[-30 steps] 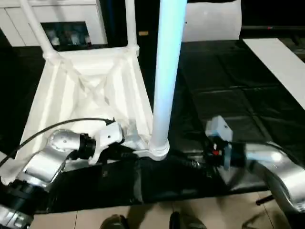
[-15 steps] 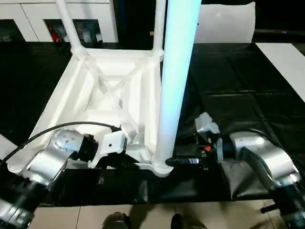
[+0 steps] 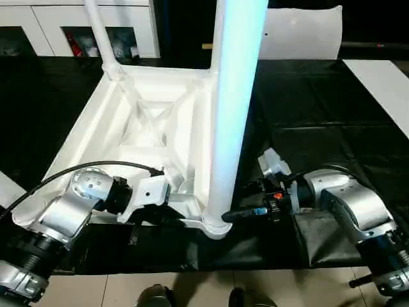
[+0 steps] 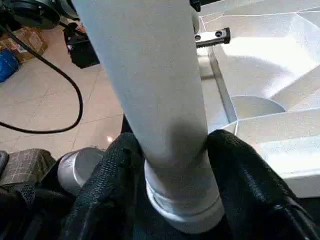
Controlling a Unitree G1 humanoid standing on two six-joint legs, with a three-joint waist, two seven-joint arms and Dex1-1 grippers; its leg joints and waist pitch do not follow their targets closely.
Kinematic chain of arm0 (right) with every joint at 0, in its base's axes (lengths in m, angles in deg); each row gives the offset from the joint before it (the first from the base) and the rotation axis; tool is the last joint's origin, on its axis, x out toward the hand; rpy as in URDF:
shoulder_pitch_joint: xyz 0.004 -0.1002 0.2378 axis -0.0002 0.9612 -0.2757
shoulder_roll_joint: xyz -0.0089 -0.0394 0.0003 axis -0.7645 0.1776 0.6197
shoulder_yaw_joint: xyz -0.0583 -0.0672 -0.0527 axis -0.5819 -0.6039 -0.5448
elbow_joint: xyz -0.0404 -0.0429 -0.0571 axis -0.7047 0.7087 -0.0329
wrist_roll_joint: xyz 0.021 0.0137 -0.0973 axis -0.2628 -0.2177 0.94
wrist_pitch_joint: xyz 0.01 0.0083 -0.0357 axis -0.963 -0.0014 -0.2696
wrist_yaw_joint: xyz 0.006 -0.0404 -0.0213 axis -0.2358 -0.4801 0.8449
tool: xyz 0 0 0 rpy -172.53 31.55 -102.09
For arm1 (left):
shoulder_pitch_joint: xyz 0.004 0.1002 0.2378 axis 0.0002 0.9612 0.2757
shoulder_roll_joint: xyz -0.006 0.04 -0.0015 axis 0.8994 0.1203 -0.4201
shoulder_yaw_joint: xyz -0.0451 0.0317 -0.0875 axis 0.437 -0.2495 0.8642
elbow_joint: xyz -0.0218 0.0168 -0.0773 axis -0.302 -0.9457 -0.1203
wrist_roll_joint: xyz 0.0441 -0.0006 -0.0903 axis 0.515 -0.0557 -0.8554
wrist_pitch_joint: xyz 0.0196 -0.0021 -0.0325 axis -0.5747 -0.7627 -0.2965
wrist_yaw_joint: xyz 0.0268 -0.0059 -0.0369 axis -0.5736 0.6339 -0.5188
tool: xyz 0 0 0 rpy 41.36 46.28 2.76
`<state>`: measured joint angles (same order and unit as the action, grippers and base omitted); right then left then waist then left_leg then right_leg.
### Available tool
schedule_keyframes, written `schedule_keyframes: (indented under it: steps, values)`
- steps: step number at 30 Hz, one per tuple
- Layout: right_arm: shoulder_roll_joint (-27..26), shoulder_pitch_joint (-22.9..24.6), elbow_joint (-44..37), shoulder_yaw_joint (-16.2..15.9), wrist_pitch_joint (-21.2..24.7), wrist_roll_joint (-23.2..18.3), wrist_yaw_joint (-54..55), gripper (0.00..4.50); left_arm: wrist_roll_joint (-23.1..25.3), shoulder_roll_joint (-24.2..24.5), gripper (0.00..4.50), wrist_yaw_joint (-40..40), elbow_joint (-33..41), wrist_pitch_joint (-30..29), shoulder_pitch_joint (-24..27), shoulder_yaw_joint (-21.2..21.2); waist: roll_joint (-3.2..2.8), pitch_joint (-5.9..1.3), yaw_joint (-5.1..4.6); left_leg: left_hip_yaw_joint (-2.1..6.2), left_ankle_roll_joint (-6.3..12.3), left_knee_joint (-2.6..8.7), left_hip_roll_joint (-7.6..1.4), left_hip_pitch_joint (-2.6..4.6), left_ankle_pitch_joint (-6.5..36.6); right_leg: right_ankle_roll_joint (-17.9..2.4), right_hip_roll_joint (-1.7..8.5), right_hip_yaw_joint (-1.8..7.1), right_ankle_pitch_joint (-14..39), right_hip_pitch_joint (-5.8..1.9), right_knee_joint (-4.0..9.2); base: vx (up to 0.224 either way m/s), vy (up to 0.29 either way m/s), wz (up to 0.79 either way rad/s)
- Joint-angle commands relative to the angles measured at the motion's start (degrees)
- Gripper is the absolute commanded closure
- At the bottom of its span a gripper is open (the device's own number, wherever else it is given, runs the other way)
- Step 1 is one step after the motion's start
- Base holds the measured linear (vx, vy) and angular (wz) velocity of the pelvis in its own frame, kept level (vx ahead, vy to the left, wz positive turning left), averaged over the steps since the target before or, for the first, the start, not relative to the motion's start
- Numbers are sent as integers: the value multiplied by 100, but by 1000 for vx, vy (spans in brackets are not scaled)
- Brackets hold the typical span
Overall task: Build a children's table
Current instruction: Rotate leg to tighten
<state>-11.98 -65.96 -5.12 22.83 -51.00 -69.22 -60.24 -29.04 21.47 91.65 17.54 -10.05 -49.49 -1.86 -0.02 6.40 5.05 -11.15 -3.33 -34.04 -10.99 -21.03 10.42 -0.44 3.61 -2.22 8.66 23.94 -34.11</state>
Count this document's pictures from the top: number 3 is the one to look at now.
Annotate dark left robot foot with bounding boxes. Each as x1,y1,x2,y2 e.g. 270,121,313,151
137,284,175,307

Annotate white plastic table top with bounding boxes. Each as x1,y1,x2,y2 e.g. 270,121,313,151
12,63,234,240

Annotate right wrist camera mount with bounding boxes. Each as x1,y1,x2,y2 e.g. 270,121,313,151
258,148,300,215

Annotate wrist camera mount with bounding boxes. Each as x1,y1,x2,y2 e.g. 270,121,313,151
117,175,172,224
258,148,300,215

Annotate dark right robot foot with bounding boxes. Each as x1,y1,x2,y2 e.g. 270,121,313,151
228,287,275,307

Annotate black rod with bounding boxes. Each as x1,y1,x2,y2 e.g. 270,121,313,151
350,274,378,288

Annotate white glass-door cabinet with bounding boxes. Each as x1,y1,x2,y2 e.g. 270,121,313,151
0,0,160,58

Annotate flat white board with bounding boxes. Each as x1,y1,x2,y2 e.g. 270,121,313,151
343,59,409,141

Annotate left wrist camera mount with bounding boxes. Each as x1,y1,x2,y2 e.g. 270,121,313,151
117,175,172,224

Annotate dark robot foot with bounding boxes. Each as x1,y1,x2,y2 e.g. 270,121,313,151
228,287,275,307
137,284,175,307

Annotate black bar with red light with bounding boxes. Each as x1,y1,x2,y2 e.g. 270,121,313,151
341,41,409,49

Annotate white panel with screw holes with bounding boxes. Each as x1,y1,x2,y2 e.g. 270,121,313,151
258,4,343,60

